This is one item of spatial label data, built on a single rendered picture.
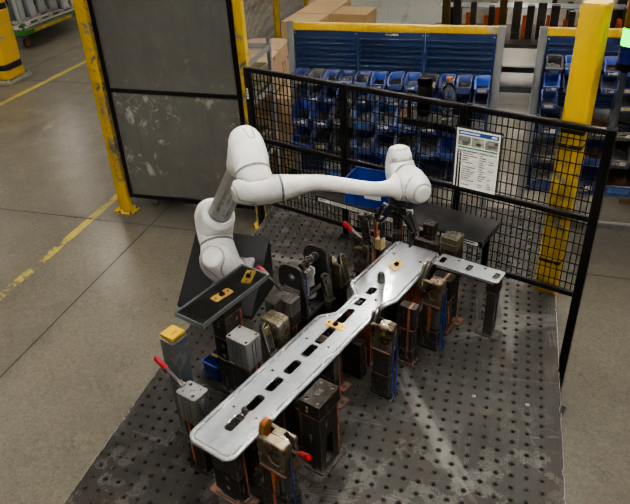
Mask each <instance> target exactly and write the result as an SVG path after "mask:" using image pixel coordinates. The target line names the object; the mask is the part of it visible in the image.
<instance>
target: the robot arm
mask: <svg viewBox="0 0 630 504"><path fill-rule="evenodd" d="M226 167H227V170H226V172H225V174H224V177H223V179H222V181H221V183H220V186H219V188H218V190H217V192H216V194H215V197H214V198H207V199H204V200H202V201H201V202H200V203H199V204H198V205H197V208H196V210H195V215H194V218H195V227H196V232H197V237H198V241H199V244H200V248H201V252H200V256H199V264H200V267H201V270H202V271H203V273H204V274H205V275H206V276H207V277H208V278H209V279H211V280H212V281H213V283H212V284H211V285H213V284H214V283H215V282H217V281H218V280H220V279H221V278H222V277H224V276H225V275H227V274H228V273H229V272H231V271H232V270H234V269H235V268H236V267H238V266H239V265H241V264H244V265H247V266H250V267H253V265H254V263H255V259H254V258H252V257H249V258H244V257H239V254H238V252H237V249H236V246H235V243H234V240H233V228H234V222H235V212H234V209H235V207H236V205H237V203H238V204H242V205H249V206H259V205H267V204H273V203H276V202H280V201H283V200H287V199H289V198H292V197H294V196H297V195H300V194H303V193H307V192H312V191H328V192H337V193H346V194H354V195H362V196H373V197H388V204H387V202H386V201H385V202H383V203H382V204H381V209H380V210H379V212H378V214H377V216H376V217H375V219H374V221H377V222H378V229H379V230H380V239H382V238H383V237H384V236H385V221H384V220H385V219H386V218H387V217H388V216H390V215H391V214H392V215H393V216H394V217H398V218H401V219H402V220H403V221H404V223H405V224H406V226H407V227H408V229H409V230H410V232H409V248H411V247H412V246H413V245H414V239H415V238H416V233H418V232H419V231H420V227H419V225H418V222H417V220H416V217H415V215H414V209H411V210H409V209H407V202H411V203H414V204H421V203H424V202H425V201H427V200H428V199H429V197H430V195H431V184H430V181H429V179H428V178H427V177H426V175H425V174H424V173H423V172H422V171H421V170H420V169H418V168H417V167H416V166H415V164H414V161H413V160H412V154H411V151H410V148H409V147H408V146H406V145H402V144H396V145H393V146H391V147H390V148H389V149H388V152H387V155H386V161H385V176H386V180H385V181H380V182H370V181H363V180H356V179H350V178H343V177H337V176H330V175H318V174H304V175H289V174H274V175H272V172H271V170H270V165H269V157H268V153H267V149H266V146H265V143H264V140H263V138H262V136H261V135H260V133H259V132H258V131H257V130H256V129H255V128H253V127H252V126H248V125H243V126H239V127H237V128H235V129H234V130H233V131H232V132H231V133H230V136H229V140H228V151H227V161H226ZM387 207H388V209H389V212H388V213H387V214H386V215H385V216H384V217H383V218H382V219H380V217H381V215H382V213H383V212H384V210H385V208H387ZM406 212H407V213H408V215H409V218H410V219H409V218H408V215H407V213H406ZM403 215H404V217H403Z"/></svg>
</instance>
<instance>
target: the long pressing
mask: <svg viewBox="0 0 630 504"><path fill-rule="evenodd" d="M393 253H395V254H393ZM439 257H440V256H439V254H438V253H436V252H434V251H431V250H427V249H424V248H421V247H417V246H414V245H413V246H412V247H411V248H409V244H408V243H404V242H401V241H397V242H394V243H393V244H392V245H391V246H390V247H389V248H388V249H387V250H385V251H384V252H383V253H382V254H381V255H380V256H379V257H378V258H377V259H375V260H374V261H373V262H372V263H371V264H370V265H369V266H368V267H367V268H366V269H364V270H363V271H362V272H361V273H360V274H359V275H358V276H357V277H356V278H354V279H353V280H352V281H351V283H350V289H351V291H352V294H353V296H352V297H351V298H350V299H349V300H348V301H347V302H346V303H345V304H344V305H343V306H342V307H341V308H340V309H339V310H337V311H336V312H333V313H328V314H321V315H318V316H316V317H315V318H314V319H313V320H311V321H310V322H309V323H308V324H307V325H306V326H305V327H304V328H303V329H302V330H300V331H299V332H298V333H297V334H296V335H295V336H294V337H293V338H292V339H291V340H289V341H288V342H287V343H286V344H285V345H284V346H283V347H282V348H281V349H280V350H278V351H277V352H276V353H275V354H274V355H273V356H272V357H271V358H270V359H269V360H267V361H266V362H265V363H264V364H263V365H262V366H261V367H260V368H259V369H258V370H257V371H255V372H254V373H253V374H252V375H251V376H250V377H249V378H248V379H247V380H246V381H244V382H243V383H242V384H241V385H240V386H239V387H238V388H237V389H236V390H235V391H233V392H232V393H231V394H230V395H229V396H228V397H227V398H226V399H225V400H224V401H222V402H221V403H220V404H219V405H218V406H217V407H216V408H215V409H214V410H213V411H211V412H210V413H209V414H208V415H207V416H206V417H205V418H204V419H203V420H202V421H200V422H199V423H198V424H197V425H196V426H195V427H194V428H193V429H192V430H191V431H190V434H189V437H190V441H191V443H192V444H194V445H195V446H197V447H199V448H200V449H202V450H204V451H205V452H207V453H209V454H210V455H212V456H214V457H216V458H217V459H219V460H221V461H224V462H229V461H233V460H235V459H237V458H238V457H239V456H240V455H241V454H242V453H243V452H244V451H245V450H246V449H247V448H248V447H249V446H250V445H251V444H252V443H253V442H254V441H255V440H256V439H257V435H258V430H259V422H260V421H261V420H262V418H263V417H264V416H268V417H269V418H270V419H272V422H273V421H274V420H275V419H276V418H277V417H278V416H279V415H280V414H281V413H282V412H283V411H284V410H285V409H286V408H287V407H288V406H289V405H290V404H291V403H292V402H293V401H294V400H295V399H296V398H297V397H298V396H299V395H300V394H301V393H302V392H303V391H304V389H305V388H306V387H307V386H308V385H309V384H310V383H311V382H312V381H313V380H314V379H315V378H316V377H317V376H318V375H319V374H320V373H321V372H322V371H323V370H324V369H325V368H326V367H327V366H328V365H329V364H330V363H331V362H332V361H333V360H334V359H335V358H336V357H337V356H338V355H339V354H340V353H341V352H342V351H343V350H344V349H345V348H346V347H347V346H348V345H349V343H350V342H351V341H352V340H353V339H354V338H355V337H356V336H357V335H358V334H359V333H360V332H361V331H362V330H363V329H364V328H365V327H366V326H367V325H368V324H369V322H370V318H371V312H372V310H373V309H374V307H375V306H376V305H377V306H379V307H381V308H382V310H383V309H384V308H386V307H388V306H391V305H393V304H395V303H397V302H398V301H399V300H400V299H401V298H402V297H403V296H404V295H405V294H406V293H407V292H408V291H409V290H410V289H411V288H412V287H413V286H414V285H415V284H416V283H417V282H418V280H419V279H420V276H421V272H422V266H423V264H424V263H425V262H426V261H427V260H429V261H431V262H432V266H433V265H434V262H435V261H436V260H437V259H438V258H439ZM397 258H398V259H400V260H401V261H402V262H404V264H403V265H402V266H401V267H400V268H399V269H397V270H396V271H394V270H392V269H391V268H389V267H388V266H389V265H390V264H391V263H392V262H393V261H395V260H396V259H397ZM420 262H421V263H420ZM432 266H431V267H432ZM380 271H383V272H384V274H385V283H382V284H380V283H378V282H377V275H378V272H380ZM370 288H375V289H377V290H376V291H375V292H374V293H373V294H372V295H370V294H367V293H366V292H367V291H368V290H369V289H370ZM385 289H388V290H385ZM360 298H363V299H366V301H365V302H364V303H363V304H362V305H361V306H357V305H355V304H354V303H355V302H357V301H358V300H359V299H360ZM375 299H376V301H375ZM348 309H352V310H354V311H355V312H354V313H353V314H352V315H351V316H350V317H349V318H348V319H346V320H345V321H344V322H343V324H345V325H347V327H346V328H345V329H344V330H343V331H340V330H337V329H335V328H334V329H335V331H334V332H333V333H332V334H331V335H330V336H329V337H328V338H327V339H326V340H325V341H324V342H323V343H321V344H318V343H316V342H315V341H316V340H317V339H318V338H319V337H320V336H321V335H322V334H323V333H324V332H325V331H326V330H327V329H328V328H332V327H330V326H327V325H325V324H324V322H326V321H327V320H328V319H333V320H335V321H337V320H338V319H339V318H340V317H341V316H342V315H343V314H344V313H345V312H346V311H347V310H348ZM306 338H308V339H306ZM310 345H315V346H317V349H316V350H315V351H313V352H312V353H311V354H310V355H309V356H308V357H304V356H302V355H301V354H302V353H303V352H304V351H305V350H306V349H307V348H308V347H309V346H310ZM327 347H329V348H327ZM294 361H298V362H300V363H301V364H300V365H299V366H298V367H297V368H296V369H295V370H294V371H293V372H292V373H291V374H287V373H285V372H284V370H285V369H286V368H287V367H288V366H289V365H290V364H292V363H293V362H294ZM271 370H274V371H271ZM276 378H281V379H283V382H282V383H281V384H279V385H278V386H277V387H276V388H275V389H274V390H273V391H272V392H269V391H267V390H266V387H267V386H268V385H270V384H271V383H272V382H273V381H274V380H275V379H276ZM257 396H262V397H264V400H263V401H262V402H261V403H260V404H259V405H258V406H257V407H256V408H255V409H254V410H252V411H250V410H248V409H247V410H248V411H249V412H248V413H247V414H246V415H245V416H244V415H243V414H241V408H242V407H243V406H247V405H249V404H250V403H251V402H252V401H253V400H254V399H255V398H256V397H257ZM233 406H235V407H233ZM237 415H241V416H243V417H244V419H243V420H242V421H241V422H240V423H239V424H238V425H237V426H236V427H235V428H234V429H233V430H232V431H228V430H226V429H225V426H227V425H228V424H229V423H230V422H231V421H232V420H233V419H234V418H235V417H236V416H237ZM255 418H257V419H255Z"/></svg>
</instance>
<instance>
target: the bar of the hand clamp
mask: <svg viewBox="0 0 630 504"><path fill-rule="evenodd" d="M358 217H359V219H360V226H361V233H362V239H363V245H367V246H368V243H369V244H370V247H369V246H368V252H369V248H370V249H372V241H371V233H370V226H369V221H371V220H372V218H373V216H372V214H369V215H368V212H364V211H363V212H362V213H361V214H359V215H358Z"/></svg>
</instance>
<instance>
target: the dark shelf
mask: <svg viewBox="0 0 630 504"><path fill-rule="evenodd" d="M316 201H319V202H323V203H326V204H330V205H333V206H337V207H341V208H344V209H348V210H351V211H354V212H358V213H362V212H363V211H364V212H368V215H369V214H372V216H373V217H374V210H375V209H374V208H369V207H363V206H358V205H353V204H347V203H345V193H337V192H328V191H322V192H320V193H319V194H317V195H316ZM407 209H409V210H411V209H414V215H415V217H416V220H417V222H418V225H419V227H420V231H423V224H424V223H425V222H426V221H427V220H428V219H429V220H433V221H436V222H438V228H437V234H436V235H438V236H441V237H442V236H443V235H444V234H445V233H446V232H447V231H448V230H452V231H456V232H460V233H463V234H464V243H465V244H469V245H472V246H476V247H479V248H482V247H483V246H484V245H485V244H486V243H487V242H488V241H489V240H490V238H491V237H492V236H493V235H494V234H495V233H496V232H497V231H498V229H499V228H500V227H501V222H499V221H495V220H491V219H488V218H484V217H480V216H476V215H472V214H468V213H465V212H461V211H457V210H453V209H449V208H445V207H442V206H438V205H434V204H430V203H426V202H424V203H421V204H414V203H411V202H410V203H409V204H408V206H407ZM385 221H389V222H392V223H393V217H392V214H391V215H390V216H388V217H387V218H386V219H385Z"/></svg>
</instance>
